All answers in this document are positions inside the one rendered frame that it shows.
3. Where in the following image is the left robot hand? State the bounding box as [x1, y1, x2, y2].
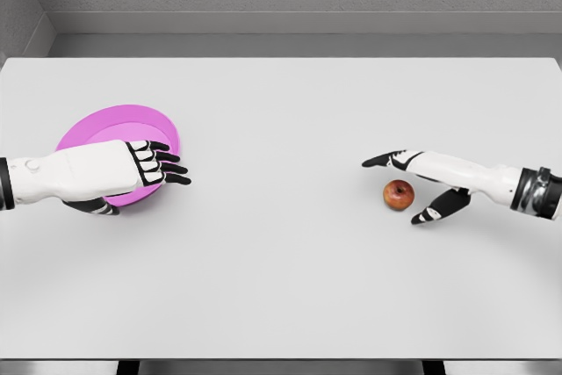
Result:
[53, 139, 192, 217]

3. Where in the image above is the red apple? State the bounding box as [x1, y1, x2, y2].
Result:
[382, 179, 415, 213]

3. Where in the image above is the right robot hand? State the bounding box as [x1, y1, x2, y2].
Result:
[361, 148, 489, 226]

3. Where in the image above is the pink round plate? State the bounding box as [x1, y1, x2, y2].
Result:
[54, 104, 183, 209]

